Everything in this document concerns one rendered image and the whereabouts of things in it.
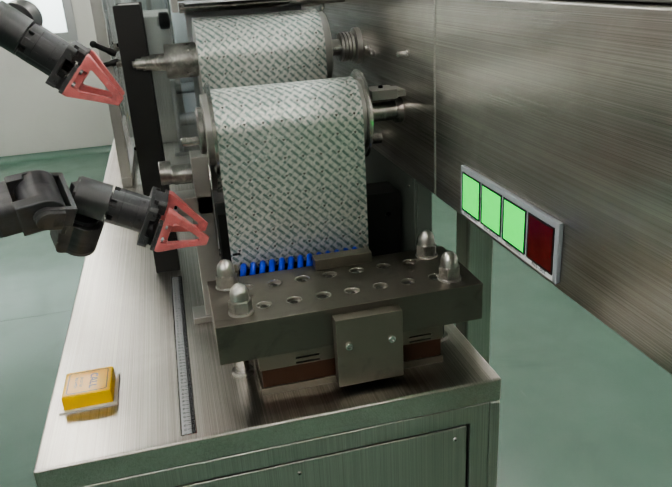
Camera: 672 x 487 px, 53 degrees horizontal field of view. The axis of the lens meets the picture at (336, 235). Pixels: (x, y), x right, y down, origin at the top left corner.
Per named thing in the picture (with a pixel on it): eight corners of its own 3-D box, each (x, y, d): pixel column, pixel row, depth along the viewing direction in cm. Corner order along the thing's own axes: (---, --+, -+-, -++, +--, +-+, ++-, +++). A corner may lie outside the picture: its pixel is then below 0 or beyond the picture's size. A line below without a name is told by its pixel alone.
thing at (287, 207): (232, 272, 113) (219, 165, 106) (368, 252, 118) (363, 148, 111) (233, 273, 113) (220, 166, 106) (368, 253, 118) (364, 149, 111)
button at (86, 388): (69, 386, 106) (66, 372, 105) (115, 378, 107) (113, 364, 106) (63, 412, 99) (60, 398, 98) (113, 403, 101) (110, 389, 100)
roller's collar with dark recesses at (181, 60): (167, 76, 132) (162, 43, 130) (198, 74, 134) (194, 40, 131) (167, 81, 127) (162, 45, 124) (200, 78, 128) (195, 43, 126)
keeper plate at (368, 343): (336, 380, 101) (331, 315, 97) (399, 368, 103) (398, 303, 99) (340, 389, 99) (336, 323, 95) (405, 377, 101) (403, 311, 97)
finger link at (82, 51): (109, 119, 102) (50, 84, 99) (111, 112, 109) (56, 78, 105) (133, 82, 101) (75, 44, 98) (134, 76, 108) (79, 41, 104)
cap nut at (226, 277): (214, 283, 107) (211, 257, 106) (237, 279, 108) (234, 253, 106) (216, 292, 104) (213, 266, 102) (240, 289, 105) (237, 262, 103)
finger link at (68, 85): (108, 123, 99) (47, 86, 96) (111, 115, 106) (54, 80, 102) (133, 84, 98) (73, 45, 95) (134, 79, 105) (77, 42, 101)
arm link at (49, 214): (38, 213, 92) (22, 172, 97) (23, 270, 99) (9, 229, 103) (123, 210, 100) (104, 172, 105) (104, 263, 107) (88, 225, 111)
